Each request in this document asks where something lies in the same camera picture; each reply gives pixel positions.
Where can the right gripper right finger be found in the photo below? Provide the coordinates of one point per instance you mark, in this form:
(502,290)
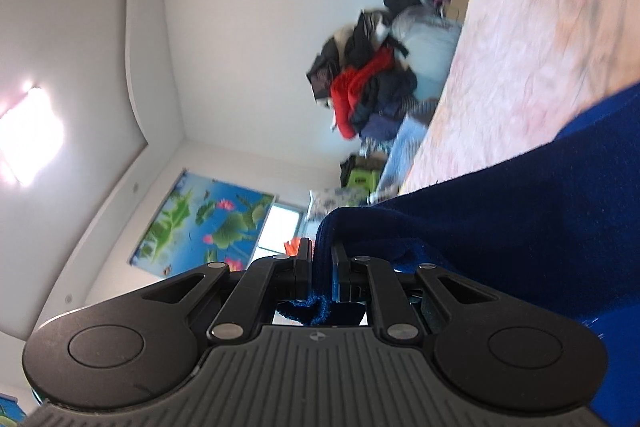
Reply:
(492,349)

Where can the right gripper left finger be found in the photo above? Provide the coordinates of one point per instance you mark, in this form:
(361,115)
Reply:
(136,347)

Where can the blue knit sweater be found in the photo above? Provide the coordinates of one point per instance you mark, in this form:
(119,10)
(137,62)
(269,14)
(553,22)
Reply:
(557,227)

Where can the pile of dark clothes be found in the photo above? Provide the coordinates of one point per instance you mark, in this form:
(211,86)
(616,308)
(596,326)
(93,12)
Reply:
(387,97)

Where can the lotus print roller blind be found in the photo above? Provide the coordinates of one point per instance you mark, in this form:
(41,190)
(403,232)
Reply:
(202,220)

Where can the orange plastic bag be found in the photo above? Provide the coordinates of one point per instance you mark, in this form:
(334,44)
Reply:
(295,246)

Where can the window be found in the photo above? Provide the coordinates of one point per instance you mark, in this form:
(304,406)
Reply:
(281,225)

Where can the ceiling light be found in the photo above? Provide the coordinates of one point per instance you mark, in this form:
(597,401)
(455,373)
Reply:
(32,136)

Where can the green box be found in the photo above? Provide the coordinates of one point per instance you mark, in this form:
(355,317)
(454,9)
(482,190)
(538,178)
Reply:
(364,178)

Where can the light blue folded blanket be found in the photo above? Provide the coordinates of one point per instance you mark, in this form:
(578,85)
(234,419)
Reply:
(408,140)

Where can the floral pillow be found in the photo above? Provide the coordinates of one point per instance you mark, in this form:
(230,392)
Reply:
(323,202)

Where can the red garment on pile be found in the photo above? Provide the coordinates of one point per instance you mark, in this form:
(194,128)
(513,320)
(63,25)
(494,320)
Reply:
(347,87)

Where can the clear plastic bag of bedding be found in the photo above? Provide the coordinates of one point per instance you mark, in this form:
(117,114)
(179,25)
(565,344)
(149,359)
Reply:
(431,42)

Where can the pink floral bed sheet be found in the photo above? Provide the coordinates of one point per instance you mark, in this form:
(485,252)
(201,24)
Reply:
(522,70)

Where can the cardboard box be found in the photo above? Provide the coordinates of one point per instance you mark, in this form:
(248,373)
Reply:
(456,10)

